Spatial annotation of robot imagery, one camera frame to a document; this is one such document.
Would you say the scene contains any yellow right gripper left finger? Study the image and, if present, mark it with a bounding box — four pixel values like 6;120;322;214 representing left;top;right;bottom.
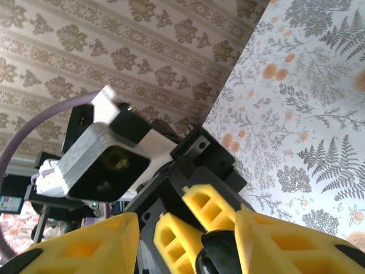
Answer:
17;212;141;274

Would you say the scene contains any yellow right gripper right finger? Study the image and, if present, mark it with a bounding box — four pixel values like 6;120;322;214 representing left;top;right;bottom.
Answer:
233;204;365;274

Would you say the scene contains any black round case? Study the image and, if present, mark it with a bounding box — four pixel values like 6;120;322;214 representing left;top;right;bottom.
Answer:
196;229;239;274

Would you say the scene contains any blue display screen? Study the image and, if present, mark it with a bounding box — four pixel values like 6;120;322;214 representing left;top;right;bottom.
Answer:
0;195;24;214

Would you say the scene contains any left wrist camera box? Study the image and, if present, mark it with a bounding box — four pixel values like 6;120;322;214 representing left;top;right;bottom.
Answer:
33;84;179;202

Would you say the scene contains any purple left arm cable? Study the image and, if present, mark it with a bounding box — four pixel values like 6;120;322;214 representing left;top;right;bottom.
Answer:
0;94;113;262

